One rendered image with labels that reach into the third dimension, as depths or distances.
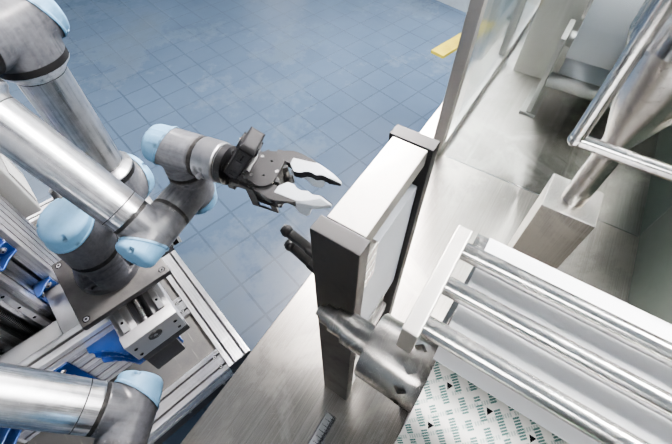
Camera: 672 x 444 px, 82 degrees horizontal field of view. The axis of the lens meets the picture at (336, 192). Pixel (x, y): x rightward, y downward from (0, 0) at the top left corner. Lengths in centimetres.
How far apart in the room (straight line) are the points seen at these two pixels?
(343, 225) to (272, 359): 56
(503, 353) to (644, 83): 41
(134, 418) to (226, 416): 18
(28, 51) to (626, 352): 84
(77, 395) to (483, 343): 58
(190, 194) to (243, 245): 130
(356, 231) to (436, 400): 14
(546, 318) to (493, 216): 76
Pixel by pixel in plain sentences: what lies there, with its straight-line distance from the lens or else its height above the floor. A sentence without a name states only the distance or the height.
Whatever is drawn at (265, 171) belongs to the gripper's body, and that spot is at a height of 124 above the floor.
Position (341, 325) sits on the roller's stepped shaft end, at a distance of 39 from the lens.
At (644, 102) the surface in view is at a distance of 63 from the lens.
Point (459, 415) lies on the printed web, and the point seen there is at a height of 140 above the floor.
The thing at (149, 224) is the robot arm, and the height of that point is 116.
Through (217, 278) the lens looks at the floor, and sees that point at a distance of 200.
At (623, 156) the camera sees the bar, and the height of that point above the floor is 141.
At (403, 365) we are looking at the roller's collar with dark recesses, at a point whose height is 137.
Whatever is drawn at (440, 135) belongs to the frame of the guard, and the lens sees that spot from 112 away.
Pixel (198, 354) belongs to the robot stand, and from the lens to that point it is 165.
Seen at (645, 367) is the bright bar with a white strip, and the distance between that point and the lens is 35.
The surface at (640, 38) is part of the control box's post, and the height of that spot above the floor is 153.
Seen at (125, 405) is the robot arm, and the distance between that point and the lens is 74.
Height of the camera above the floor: 171
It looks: 51 degrees down
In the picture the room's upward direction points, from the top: straight up
